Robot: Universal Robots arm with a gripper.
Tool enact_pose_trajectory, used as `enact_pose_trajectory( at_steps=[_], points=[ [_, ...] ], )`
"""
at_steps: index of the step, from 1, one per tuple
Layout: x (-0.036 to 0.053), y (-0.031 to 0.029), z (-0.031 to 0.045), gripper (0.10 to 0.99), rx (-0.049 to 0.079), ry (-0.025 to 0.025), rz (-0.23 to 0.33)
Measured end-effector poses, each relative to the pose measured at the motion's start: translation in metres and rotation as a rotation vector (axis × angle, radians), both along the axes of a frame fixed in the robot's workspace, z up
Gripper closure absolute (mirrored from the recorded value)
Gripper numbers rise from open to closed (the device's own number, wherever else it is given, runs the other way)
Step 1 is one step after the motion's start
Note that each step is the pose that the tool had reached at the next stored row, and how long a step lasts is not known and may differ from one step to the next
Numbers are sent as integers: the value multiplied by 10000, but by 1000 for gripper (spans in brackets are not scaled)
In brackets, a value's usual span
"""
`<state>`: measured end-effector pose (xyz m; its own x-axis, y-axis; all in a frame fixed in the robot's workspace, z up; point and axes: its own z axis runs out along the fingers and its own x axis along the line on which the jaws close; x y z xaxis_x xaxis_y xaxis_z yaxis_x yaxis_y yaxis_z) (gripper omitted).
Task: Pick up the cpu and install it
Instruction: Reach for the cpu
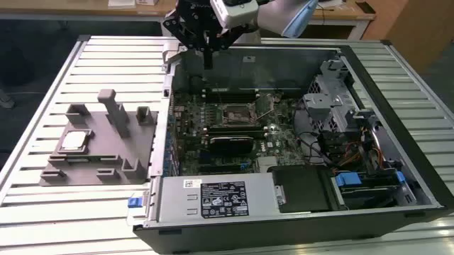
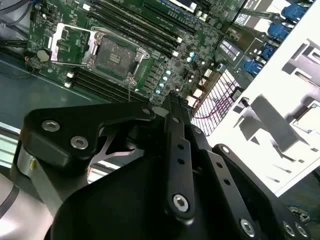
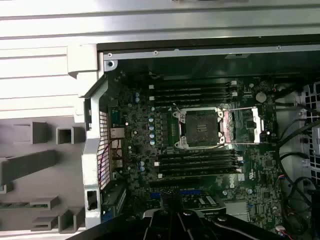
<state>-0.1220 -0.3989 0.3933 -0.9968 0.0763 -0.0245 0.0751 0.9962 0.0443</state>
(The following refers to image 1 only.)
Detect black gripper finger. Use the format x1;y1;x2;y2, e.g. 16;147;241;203
161;10;209;70
208;25;245;70

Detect metal socket cover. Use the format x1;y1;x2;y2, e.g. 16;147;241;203
255;93;277;120

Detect silver CPU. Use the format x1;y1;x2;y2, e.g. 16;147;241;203
60;131;89;151

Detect CPU socket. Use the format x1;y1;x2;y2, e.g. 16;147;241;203
221;104;259;126

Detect white paper sheet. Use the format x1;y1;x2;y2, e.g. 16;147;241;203
106;0;136;8

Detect black RAM slot bank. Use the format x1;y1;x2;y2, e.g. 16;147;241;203
200;86;259;104
205;126;265;139

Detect wooden desk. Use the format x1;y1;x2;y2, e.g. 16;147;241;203
0;0;378;40

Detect grey metal drive cage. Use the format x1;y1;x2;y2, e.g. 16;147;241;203
303;59;380;133

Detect green motherboard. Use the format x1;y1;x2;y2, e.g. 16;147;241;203
168;89;309;176

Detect black graphics card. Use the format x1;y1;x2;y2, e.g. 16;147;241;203
208;135;255;155

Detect silver chipset heatsink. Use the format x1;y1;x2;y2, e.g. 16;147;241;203
257;156;280;168

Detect grey parts rack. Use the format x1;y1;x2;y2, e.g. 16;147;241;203
37;89;159;188

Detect wooden cabinet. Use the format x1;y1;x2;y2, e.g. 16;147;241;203
363;0;454;78

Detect grey stand foot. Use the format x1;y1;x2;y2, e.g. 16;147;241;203
0;89;16;109

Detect green RAM stick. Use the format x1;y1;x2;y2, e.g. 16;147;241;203
62;156;104;162

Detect silver power supply unit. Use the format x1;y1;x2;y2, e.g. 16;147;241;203
155;175;281;222

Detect hard disk in blue carrier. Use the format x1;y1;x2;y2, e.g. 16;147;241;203
332;171;407;210

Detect blue case latch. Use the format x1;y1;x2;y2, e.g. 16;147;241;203
126;194;143;210

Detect black open PC case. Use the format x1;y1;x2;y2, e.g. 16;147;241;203
130;42;454;255

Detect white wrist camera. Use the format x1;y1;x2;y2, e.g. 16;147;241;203
209;0;259;29

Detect orange yellow wire bundle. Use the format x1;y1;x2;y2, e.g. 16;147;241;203
331;126;387;172

